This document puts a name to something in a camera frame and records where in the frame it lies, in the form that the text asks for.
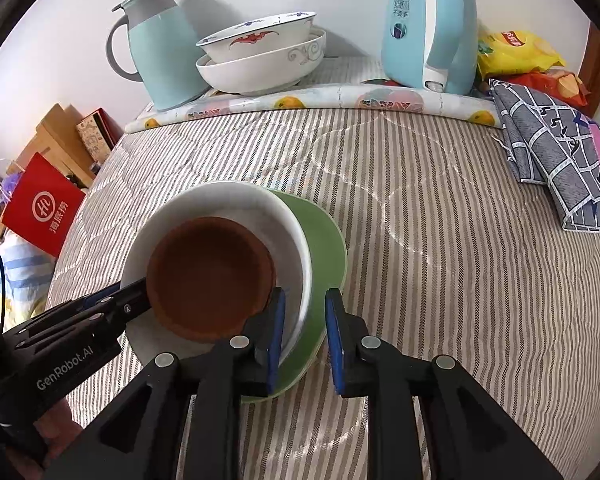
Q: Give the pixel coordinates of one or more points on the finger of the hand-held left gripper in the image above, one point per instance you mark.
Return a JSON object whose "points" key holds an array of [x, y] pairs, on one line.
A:
{"points": [[130, 306], [97, 302]]}

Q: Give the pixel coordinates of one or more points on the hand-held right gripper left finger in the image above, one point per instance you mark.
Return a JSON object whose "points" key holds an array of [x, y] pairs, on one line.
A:
{"points": [[278, 320]]}

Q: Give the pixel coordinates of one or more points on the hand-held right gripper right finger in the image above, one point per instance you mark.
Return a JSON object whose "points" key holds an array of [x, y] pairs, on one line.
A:
{"points": [[336, 345]]}

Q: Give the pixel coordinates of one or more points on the brown bowl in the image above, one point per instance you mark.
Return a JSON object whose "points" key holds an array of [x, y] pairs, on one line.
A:
{"points": [[205, 275]]}

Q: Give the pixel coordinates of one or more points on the green plate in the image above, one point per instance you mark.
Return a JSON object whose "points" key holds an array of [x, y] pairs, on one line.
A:
{"points": [[325, 250]]}

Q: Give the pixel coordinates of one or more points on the person's left hand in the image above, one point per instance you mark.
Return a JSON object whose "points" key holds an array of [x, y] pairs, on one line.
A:
{"points": [[62, 422]]}

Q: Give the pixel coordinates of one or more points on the blue striped cloth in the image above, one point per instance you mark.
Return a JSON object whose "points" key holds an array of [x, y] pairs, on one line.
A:
{"points": [[25, 275]]}

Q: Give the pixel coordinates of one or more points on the red paper bag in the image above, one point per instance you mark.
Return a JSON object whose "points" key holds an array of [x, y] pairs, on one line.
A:
{"points": [[42, 205]]}

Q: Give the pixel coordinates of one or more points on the striped quilt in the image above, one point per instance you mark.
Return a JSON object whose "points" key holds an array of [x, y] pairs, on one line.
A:
{"points": [[430, 260]]}

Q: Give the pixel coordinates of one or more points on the patterned gift box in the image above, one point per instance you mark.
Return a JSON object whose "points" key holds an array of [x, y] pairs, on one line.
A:
{"points": [[97, 132]]}

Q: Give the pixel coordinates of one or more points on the cardboard box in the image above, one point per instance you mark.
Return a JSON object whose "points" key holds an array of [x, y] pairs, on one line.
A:
{"points": [[55, 135]]}

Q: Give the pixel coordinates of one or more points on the fruit print cloth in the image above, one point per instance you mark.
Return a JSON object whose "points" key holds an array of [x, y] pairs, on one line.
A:
{"points": [[330, 97]]}

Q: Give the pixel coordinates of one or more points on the white bowl grey scroll pattern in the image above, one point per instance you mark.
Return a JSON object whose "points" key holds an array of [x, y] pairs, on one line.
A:
{"points": [[250, 77]]}

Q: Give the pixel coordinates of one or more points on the light blue thermos jug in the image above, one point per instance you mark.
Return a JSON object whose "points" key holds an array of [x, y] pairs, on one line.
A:
{"points": [[165, 55]]}

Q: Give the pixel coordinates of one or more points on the white bowl red pattern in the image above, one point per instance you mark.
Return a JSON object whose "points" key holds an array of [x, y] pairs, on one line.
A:
{"points": [[250, 45]]}

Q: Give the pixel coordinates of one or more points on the grey grid patterned cloth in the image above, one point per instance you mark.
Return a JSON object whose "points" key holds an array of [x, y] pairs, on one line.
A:
{"points": [[555, 160]]}

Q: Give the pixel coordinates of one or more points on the light blue electric kettle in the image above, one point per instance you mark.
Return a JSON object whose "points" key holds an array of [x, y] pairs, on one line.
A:
{"points": [[410, 55]]}

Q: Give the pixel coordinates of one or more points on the red chip bag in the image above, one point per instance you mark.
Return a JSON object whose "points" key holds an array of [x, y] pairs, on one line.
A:
{"points": [[555, 85]]}

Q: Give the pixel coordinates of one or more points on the yellow chip bag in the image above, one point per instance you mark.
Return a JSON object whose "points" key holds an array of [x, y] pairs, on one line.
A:
{"points": [[515, 52]]}

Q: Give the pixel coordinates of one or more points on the wooden door frame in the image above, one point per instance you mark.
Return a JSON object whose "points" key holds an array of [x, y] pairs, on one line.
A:
{"points": [[597, 60]]}

